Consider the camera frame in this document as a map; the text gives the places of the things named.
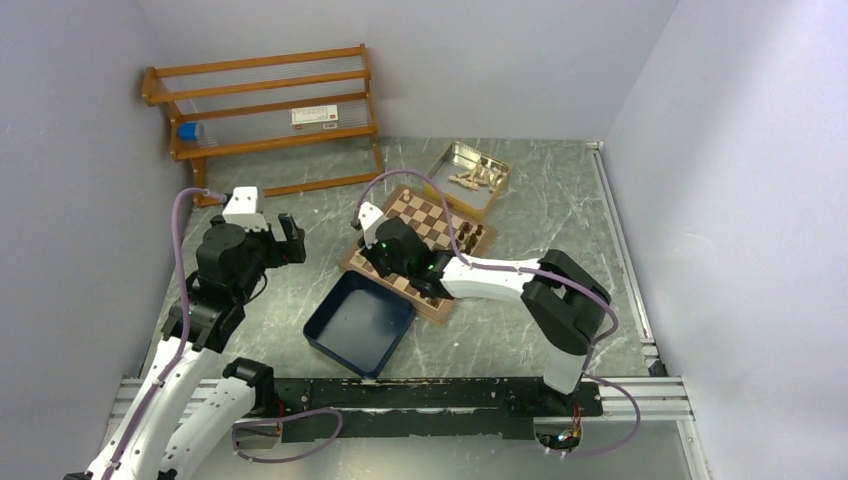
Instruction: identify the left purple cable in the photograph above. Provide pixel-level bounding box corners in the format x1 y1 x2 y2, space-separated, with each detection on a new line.
99 187 230 480

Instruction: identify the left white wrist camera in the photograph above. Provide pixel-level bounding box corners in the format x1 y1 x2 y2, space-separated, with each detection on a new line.
222 186 268 232

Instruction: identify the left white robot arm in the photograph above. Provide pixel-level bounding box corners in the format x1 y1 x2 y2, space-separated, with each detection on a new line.
72 213 306 479

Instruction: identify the blue square tray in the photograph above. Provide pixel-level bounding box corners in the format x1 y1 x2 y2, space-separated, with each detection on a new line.
303 271 416 379

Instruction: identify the wooden shelf rack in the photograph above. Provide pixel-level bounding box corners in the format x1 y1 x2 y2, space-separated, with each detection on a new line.
140 44 385 197

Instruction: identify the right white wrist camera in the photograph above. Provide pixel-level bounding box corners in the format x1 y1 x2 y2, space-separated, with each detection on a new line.
357 202 387 233

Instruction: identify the gold metal tin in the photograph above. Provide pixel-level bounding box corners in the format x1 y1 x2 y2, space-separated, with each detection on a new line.
423 141 511 220

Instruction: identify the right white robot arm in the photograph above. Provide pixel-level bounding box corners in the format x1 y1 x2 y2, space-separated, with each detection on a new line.
353 213 615 414

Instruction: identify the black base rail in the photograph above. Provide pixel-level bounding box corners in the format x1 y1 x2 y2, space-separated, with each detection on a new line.
247 377 604 443

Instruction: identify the light chess pieces pile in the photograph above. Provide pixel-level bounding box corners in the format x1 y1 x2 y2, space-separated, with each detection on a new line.
448 164 505 192

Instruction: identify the dark chess pieces group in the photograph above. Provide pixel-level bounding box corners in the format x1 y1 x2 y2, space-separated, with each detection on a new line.
455 221 485 255

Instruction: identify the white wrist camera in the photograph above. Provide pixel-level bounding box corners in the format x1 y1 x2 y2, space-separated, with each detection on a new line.
222 186 268 232
357 202 387 233

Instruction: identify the white red box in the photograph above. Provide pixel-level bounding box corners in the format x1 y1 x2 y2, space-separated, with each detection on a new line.
291 105 339 131

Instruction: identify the wooden chess board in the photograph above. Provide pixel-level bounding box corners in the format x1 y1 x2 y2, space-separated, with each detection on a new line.
338 185 497 323

